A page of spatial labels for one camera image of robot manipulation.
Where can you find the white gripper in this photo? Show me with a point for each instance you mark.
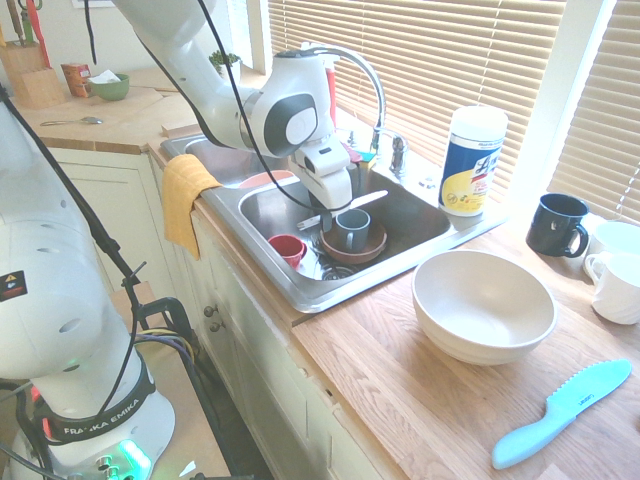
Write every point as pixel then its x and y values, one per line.
pixel 327 175

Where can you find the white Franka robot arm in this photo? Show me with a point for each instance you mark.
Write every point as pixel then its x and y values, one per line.
pixel 50 300

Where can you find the stainless steel double sink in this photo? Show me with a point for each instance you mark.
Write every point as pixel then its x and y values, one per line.
pixel 272 207

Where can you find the chrome sink sprayer knob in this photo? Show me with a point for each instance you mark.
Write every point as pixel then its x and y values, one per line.
pixel 351 137

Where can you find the teal plastic knife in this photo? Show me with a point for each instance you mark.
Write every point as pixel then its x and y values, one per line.
pixel 565 407

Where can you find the wooden knife block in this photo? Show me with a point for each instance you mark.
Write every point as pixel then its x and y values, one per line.
pixel 27 75

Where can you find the grey mug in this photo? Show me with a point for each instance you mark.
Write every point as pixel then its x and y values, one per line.
pixel 352 230

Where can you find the red cup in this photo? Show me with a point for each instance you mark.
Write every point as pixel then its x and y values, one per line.
pixel 287 250

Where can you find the metal drain strainer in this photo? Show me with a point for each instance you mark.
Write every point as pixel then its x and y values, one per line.
pixel 339 273

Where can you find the brown wooden bowl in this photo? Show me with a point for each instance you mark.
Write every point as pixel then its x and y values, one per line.
pixel 376 245

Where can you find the green and yellow sponge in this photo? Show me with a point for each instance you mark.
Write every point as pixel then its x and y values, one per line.
pixel 369 160

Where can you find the pink bowl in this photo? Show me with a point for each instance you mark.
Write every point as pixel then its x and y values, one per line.
pixel 260 180

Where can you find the chrome faucet lever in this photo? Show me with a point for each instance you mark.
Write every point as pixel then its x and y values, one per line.
pixel 398 155

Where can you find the red spray bottle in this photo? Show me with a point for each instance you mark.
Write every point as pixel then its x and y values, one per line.
pixel 330 95

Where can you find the yellow dish cloth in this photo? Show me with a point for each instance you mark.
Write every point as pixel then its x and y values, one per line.
pixel 182 200

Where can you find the metal cabinet knob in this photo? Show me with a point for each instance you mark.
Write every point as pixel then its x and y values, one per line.
pixel 216 327
pixel 210 311

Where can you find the chrome gooseneck faucet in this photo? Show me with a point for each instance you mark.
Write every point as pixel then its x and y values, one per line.
pixel 372 80

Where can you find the disinfecting wipes canister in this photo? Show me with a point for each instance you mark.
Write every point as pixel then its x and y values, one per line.
pixel 472 165

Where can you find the cream ceramic bowl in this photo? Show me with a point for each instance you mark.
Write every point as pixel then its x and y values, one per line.
pixel 482 305

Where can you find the black clamp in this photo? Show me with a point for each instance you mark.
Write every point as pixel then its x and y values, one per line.
pixel 167 306

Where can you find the small green plant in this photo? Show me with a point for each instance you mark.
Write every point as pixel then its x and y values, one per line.
pixel 224 59

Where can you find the beige window blind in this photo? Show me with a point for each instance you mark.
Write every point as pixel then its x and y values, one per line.
pixel 450 60
pixel 600 125

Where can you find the dark blue mug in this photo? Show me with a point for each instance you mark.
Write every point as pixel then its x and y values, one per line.
pixel 557 225

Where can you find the green bowl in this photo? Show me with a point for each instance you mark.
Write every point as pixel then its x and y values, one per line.
pixel 111 87

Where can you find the metal spoon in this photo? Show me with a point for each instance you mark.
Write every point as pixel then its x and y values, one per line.
pixel 75 121

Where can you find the orange carton box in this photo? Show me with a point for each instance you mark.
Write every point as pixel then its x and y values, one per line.
pixel 75 80

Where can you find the white ceramic mug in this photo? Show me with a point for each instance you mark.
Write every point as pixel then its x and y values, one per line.
pixel 617 237
pixel 620 292

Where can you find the red utensil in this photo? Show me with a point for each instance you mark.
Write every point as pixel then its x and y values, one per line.
pixel 39 35

